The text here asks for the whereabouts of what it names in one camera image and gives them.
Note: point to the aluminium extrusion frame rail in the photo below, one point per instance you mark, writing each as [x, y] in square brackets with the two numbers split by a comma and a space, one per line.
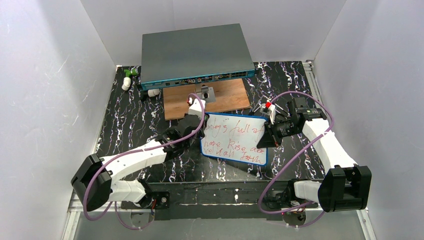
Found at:
[111, 219]

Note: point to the blue-framed small whiteboard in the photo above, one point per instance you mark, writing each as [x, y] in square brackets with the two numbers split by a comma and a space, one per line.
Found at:
[234, 137]

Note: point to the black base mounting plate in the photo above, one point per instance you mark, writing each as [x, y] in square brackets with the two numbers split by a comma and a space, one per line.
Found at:
[209, 200]

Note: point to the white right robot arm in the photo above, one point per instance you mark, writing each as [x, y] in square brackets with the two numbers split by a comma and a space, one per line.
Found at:
[346, 184]

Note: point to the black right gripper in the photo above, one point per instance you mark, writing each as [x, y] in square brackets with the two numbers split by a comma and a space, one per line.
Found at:
[274, 131]

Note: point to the right aluminium side rail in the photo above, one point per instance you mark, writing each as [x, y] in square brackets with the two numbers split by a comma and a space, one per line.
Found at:
[311, 78]

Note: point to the green and white pipe fitting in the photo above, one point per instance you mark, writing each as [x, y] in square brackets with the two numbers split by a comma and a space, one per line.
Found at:
[131, 72]

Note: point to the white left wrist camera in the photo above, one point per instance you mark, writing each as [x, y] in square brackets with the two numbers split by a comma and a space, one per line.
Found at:
[195, 107]

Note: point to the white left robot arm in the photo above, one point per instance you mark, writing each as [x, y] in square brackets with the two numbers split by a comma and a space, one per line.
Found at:
[100, 180]

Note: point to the white and black pipe fitting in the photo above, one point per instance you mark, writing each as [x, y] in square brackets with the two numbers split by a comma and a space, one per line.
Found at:
[145, 94]

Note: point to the metal bracket with black knob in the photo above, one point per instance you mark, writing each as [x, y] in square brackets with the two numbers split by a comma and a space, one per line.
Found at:
[205, 92]

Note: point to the brown wooden board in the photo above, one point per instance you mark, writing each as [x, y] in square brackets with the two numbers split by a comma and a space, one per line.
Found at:
[230, 95]

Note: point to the white pipe elbow fitting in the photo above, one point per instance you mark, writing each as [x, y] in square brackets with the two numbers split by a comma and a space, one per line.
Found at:
[126, 84]

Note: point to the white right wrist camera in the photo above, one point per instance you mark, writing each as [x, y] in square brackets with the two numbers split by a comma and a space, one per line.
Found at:
[269, 109]

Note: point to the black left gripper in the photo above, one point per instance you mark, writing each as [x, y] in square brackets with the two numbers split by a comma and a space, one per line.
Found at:
[191, 121]

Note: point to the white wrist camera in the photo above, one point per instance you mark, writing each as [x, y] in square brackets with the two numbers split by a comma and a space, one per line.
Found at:
[195, 107]
[269, 109]

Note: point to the grey network switch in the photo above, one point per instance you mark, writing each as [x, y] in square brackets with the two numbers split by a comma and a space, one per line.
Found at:
[195, 56]

